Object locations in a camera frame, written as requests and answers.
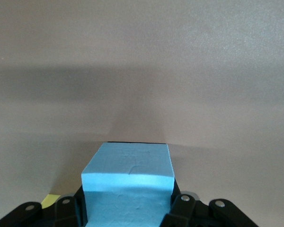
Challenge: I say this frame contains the blue foam block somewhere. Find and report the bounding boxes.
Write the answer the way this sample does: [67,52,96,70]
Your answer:
[81,141,175,227]

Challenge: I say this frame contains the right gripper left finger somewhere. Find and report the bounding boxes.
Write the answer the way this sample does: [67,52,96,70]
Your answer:
[0,185,88,227]

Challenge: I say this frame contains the brown paper table cover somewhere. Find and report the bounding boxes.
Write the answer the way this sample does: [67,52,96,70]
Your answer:
[0,0,284,227]

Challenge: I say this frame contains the yellow foam block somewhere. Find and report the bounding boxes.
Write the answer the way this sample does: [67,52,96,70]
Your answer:
[41,193,61,209]

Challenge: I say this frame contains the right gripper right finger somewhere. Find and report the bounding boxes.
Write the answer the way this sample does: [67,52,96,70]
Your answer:
[160,178,261,227]

